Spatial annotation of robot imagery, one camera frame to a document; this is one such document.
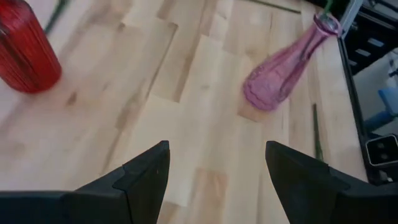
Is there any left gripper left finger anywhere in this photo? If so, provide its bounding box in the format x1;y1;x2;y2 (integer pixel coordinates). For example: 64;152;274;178
0;139;171;224

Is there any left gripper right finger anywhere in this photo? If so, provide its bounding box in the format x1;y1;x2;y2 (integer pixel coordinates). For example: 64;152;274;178
266;140;398;224

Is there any white artificial flower bunch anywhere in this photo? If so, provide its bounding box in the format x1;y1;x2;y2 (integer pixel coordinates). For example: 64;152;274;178
312;103;324;162

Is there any pink ribbed glass vase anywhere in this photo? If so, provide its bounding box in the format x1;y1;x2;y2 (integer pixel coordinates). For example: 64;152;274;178
242;11;343;112

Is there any dark red artificial tulip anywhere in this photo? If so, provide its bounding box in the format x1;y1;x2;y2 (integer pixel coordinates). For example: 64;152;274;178
322;0;335;16

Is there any dark purple artificial tulip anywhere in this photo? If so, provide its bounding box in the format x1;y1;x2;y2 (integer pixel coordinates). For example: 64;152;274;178
248;0;302;15

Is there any red ribbed glass vase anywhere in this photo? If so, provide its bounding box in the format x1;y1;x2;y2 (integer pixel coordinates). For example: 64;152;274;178
0;0;62;94

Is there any blue office chair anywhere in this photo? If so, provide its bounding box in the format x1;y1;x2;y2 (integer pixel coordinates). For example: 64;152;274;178
363;86;398;131

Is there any black labelled drawer unit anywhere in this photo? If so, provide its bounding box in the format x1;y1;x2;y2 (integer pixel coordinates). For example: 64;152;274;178
341;6;398;75

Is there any silver aluminium bar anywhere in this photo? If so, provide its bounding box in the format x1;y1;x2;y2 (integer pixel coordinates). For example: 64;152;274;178
340;0;364;31

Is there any small black camera box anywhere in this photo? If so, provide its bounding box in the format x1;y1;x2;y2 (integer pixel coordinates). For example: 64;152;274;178
365;134;398;167

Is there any black aluminium table frame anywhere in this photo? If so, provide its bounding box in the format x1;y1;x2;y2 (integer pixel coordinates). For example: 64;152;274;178
303;0;398;187

